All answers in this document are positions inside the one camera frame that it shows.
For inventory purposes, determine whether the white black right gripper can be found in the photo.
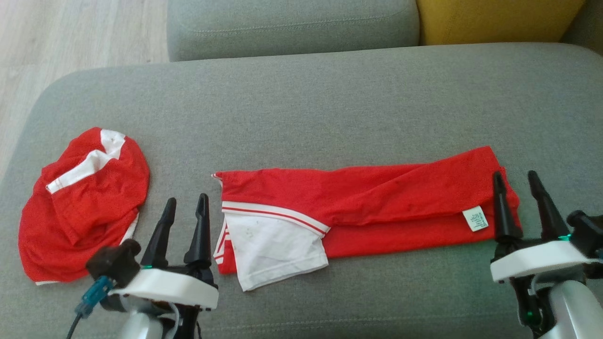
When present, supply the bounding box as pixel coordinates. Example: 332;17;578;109
490;170;599;283

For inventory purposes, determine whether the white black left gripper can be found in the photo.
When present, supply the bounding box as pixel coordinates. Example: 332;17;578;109
108;193;220;311

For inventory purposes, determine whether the red garment with white band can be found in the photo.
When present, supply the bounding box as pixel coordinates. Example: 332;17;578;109
18;127;151;286

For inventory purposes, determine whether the red shirt with white sleeve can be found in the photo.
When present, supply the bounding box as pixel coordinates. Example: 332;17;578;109
212;145;522;292

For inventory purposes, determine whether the yellow and grey sofa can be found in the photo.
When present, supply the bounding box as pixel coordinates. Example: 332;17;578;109
0;42;603;339

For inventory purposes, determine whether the large yellow sofa back cushion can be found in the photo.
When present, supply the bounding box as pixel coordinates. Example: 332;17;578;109
416;0;586;46

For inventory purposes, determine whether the beige partition panel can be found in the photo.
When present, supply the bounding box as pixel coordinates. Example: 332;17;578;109
561;0;603;57

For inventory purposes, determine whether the blue left cable connector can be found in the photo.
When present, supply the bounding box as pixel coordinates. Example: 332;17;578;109
74;275;115;319

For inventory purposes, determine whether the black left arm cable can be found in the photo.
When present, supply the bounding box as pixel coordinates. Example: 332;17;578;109
66;312;84;339

